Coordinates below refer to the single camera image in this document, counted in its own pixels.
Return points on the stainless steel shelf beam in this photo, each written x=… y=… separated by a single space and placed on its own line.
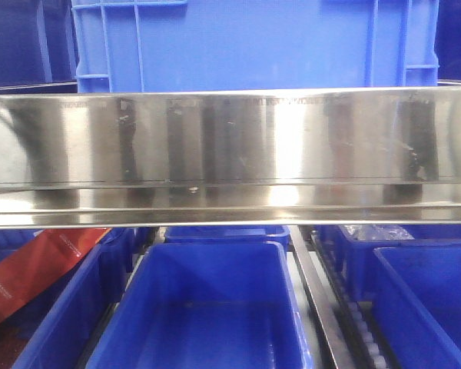
x=307 y=156

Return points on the blue crate upper shelf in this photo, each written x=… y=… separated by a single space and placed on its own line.
x=156 y=46

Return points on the blue bin rear centre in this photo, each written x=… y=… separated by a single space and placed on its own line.
x=237 y=233

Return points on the blue bin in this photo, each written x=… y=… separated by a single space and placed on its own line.
x=361 y=264
x=237 y=233
x=418 y=311
x=53 y=329
x=224 y=305

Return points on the blue bin centre lower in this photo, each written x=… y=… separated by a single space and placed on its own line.
x=224 y=305

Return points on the clear plastic bag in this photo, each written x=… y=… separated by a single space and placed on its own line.
x=378 y=232

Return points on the blue bin rear right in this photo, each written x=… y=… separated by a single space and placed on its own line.
x=361 y=264

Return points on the blue bin right lower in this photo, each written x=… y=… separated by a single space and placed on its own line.
x=418 y=311

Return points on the blue bin left lower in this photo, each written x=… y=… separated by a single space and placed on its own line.
x=53 y=329

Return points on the red package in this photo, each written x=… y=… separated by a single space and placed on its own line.
x=38 y=264

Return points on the roller track rail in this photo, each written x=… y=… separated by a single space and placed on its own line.
x=340 y=332

